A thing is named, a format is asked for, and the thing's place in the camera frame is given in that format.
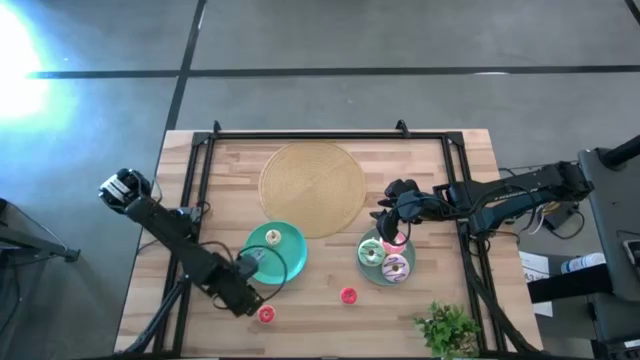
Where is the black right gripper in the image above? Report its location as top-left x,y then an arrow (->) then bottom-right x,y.
369,189 -> 444,245

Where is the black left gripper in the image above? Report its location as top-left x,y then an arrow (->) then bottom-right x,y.
212,269 -> 266,319

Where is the large pink glazed donut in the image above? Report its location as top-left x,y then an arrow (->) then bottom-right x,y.
379,230 -> 409,256

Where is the large green glazed donut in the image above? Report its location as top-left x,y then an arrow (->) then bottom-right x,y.
357,238 -> 387,268

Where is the large purple glazed donut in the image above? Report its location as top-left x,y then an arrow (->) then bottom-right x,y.
381,253 -> 411,284

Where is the teal plate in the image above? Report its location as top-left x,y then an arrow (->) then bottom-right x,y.
243,220 -> 309,286

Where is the sage green plate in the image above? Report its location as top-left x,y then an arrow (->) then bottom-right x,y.
356,227 -> 417,287

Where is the round woven tan placemat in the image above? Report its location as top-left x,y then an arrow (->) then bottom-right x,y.
258,141 -> 368,239

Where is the green artificial plant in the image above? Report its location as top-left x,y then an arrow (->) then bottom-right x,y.
413,299 -> 482,360

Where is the white paper sheet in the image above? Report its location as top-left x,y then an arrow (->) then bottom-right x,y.
518,250 -> 554,317

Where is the black power adapter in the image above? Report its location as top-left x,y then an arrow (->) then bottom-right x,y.
542,202 -> 585,232

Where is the white plastic bottle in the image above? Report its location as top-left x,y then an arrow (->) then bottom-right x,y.
560,252 -> 607,275

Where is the grey cart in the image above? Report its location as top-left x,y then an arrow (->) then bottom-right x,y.
577,134 -> 640,360

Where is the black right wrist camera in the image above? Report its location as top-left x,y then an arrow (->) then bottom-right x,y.
383,178 -> 420,201

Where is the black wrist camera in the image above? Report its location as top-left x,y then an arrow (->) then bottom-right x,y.
234,247 -> 267,281
383,178 -> 420,201

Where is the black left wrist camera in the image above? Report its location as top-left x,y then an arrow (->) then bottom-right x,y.
234,247 -> 267,281

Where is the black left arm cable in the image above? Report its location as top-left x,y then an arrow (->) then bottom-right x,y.
199,241 -> 289,301

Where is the black aluminium table frame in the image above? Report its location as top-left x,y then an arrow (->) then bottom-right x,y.
152,119 -> 541,359

